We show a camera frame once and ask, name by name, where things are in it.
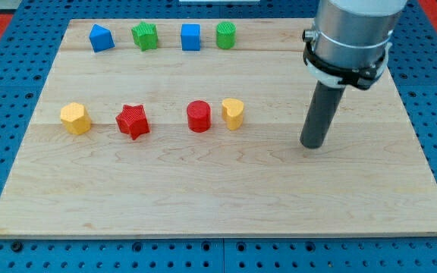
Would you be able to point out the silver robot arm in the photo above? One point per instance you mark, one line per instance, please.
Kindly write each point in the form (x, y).
(349, 40)

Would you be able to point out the blue cube block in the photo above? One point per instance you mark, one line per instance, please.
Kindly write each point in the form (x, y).
(190, 37)

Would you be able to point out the yellow heart block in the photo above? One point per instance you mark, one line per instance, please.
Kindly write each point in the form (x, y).
(232, 113)

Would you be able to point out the blue triangle block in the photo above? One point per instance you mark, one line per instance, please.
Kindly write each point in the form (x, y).
(101, 38)

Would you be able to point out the green star block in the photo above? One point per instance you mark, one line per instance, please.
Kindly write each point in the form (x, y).
(145, 36)

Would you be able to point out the red cylinder block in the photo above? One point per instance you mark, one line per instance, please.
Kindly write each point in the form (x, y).
(199, 116)

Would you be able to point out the red star block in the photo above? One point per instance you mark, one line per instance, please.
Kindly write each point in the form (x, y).
(133, 121)

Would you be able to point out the dark grey pointer rod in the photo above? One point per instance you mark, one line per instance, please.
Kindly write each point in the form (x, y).
(323, 106)

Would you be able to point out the yellow hexagon block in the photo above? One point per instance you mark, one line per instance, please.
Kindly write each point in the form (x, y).
(75, 118)

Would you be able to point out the green cylinder block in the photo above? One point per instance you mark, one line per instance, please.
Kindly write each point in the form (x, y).
(225, 35)

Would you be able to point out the light wooden board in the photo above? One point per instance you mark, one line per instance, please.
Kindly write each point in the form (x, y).
(370, 177)

